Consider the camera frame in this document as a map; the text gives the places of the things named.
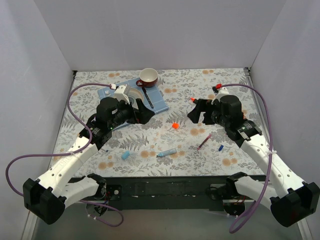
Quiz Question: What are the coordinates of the light blue highlighter cap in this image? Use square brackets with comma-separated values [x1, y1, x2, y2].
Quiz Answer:
[121, 150, 130, 160]

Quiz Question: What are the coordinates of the light blue highlighter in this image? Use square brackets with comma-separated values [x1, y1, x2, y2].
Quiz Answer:
[156, 148, 177, 158]

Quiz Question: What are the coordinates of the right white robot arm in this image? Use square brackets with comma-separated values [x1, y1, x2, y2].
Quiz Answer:
[187, 95, 320, 227]

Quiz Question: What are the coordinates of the pink pen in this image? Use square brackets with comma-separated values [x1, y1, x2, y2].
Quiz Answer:
[197, 133, 212, 150]

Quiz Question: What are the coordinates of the blue tiled placemat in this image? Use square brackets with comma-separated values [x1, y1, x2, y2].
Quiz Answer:
[95, 78, 169, 130]

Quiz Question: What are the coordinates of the beige striped plate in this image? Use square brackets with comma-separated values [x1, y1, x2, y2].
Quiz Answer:
[126, 88, 144, 109]

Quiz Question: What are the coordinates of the orange highlighter cap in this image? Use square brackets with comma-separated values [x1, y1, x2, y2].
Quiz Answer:
[172, 122, 180, 129]

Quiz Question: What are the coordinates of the red and white cup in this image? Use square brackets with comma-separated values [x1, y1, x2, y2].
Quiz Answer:
[136, 68, 159, 88]

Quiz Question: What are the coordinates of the floral tablecloth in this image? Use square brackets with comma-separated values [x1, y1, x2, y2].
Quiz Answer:
[48, 67, 280, 179]

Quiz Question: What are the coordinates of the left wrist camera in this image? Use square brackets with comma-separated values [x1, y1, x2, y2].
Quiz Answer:
[113, 84, 133, 105]

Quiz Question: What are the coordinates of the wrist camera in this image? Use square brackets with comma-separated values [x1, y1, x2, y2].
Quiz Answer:
[113, 84, 133, 105]
[211, 86, 230, 105]

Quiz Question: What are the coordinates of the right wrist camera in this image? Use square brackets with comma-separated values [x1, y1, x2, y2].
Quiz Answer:
[211, 86, 230, 105]

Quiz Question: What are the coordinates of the black handled knife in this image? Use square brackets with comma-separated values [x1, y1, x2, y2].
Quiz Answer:
[141, 86, 154, 109]

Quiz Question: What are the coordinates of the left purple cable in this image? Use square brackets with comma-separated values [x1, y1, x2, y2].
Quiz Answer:
[5, 82, 124, 228]

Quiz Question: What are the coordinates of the purple cable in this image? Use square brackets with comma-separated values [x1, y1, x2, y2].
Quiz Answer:
[5, 82, 124, 228]
[219, 83, 273, 234]

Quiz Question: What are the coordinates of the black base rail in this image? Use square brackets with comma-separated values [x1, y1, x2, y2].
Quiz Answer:
[67, 174, 267, 212]

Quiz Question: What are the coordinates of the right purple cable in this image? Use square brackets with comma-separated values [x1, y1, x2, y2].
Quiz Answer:
[219, 83, 273, 234]

